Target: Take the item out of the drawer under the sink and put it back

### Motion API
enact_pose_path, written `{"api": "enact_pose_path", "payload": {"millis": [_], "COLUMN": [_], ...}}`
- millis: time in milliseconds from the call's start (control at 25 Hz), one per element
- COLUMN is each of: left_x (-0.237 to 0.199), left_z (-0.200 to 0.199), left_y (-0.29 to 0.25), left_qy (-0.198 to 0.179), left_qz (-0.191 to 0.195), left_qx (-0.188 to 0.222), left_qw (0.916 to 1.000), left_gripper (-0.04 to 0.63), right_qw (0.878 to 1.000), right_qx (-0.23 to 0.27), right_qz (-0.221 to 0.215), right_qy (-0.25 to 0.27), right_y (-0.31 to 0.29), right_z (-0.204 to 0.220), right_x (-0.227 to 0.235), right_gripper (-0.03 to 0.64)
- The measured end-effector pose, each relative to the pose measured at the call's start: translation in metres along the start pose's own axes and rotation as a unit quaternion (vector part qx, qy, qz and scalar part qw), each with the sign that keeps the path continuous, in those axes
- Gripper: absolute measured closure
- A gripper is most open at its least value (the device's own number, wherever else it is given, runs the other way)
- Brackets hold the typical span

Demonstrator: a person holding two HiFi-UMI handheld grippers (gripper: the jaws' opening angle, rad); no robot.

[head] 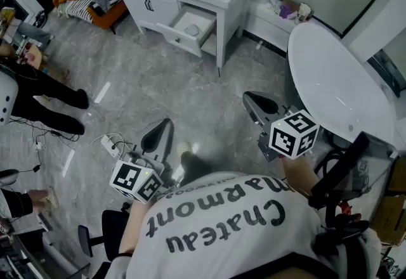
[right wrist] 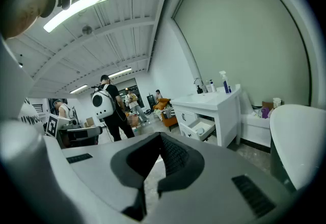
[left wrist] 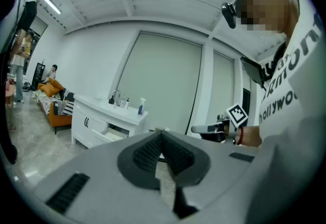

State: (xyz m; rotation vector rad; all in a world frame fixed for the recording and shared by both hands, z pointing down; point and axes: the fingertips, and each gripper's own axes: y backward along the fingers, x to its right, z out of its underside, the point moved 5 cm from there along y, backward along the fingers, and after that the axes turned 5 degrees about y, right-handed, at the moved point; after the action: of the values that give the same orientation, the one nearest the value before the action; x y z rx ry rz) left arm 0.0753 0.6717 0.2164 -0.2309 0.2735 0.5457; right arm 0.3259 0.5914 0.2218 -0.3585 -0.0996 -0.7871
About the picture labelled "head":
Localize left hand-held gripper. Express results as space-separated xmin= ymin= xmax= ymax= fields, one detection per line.
xmin=109 ymin=118 xmax=175 ymax=204

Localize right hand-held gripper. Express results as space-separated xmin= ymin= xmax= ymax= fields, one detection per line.
xmin=242 ymin=91 xmax=320 ymax=163

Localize white drawer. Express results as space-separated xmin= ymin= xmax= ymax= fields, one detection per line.
xmin=157 ymin=4 xmax=218 ymax=58

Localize person's left forearm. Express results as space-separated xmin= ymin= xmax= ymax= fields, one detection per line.
xmin=119 ymin=198 xmax=155 ymax=259

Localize person's right forearm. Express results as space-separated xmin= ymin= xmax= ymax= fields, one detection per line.
xmin=280 ymin=153 xmax=321 ymax=199

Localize person's left white shoe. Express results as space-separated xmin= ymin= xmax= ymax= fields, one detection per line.
xmin=177 ymin=140 xmax=193 ymax=158

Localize person's black shorts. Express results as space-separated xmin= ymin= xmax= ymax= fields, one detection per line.
xmin=180 ymin=150 xmax=214 ymax=188

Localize white power strip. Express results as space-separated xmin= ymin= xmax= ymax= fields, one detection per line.
xmin=100 ymin=134 xmax=122 ymax=158

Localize white oval bathtub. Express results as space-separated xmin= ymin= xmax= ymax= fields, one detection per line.
xmin=284 ymin=22 xmax=397 ymax=152

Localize white low ledge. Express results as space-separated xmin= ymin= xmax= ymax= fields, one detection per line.
xmin=247 ymin=1 xmax=318 ymax=58

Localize black small monitor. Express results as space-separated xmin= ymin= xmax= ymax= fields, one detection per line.
xmin=309 ymin=131 xmax=399 ymax=209

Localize white paper cup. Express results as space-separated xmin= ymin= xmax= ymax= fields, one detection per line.
xmin=296 ymin=3 xmax=313 ymax=23

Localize black office chair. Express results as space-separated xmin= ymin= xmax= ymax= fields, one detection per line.
xmin=77 ymin=201 xmax=131 ymax=279

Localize small brown cardboard box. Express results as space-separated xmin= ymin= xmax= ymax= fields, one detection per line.
xmin=282 ymin=0 xmax=302 ymax=12

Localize white printed t-shirt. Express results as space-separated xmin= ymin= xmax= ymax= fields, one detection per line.
xmin=106 ymin=171 xmax=381 ymax=279

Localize small wooden side table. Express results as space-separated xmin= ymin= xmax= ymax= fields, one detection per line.
xmin=0 ymin=42 xmax=48 ymax=72

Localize large brown cardboard box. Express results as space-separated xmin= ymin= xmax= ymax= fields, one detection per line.
xmin=369 ymin=193 xmax=406 ymax=247
xmin=387 ymin=157 xmax=406 ymax=196

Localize white rounded perforated device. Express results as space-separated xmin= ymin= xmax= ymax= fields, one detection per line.
xmin=0 ymin=70 xmax=20 ymax=127

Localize black chest mount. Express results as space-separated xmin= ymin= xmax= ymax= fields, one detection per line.
xmin=317 ymin=201 xmax=371 ymax=257

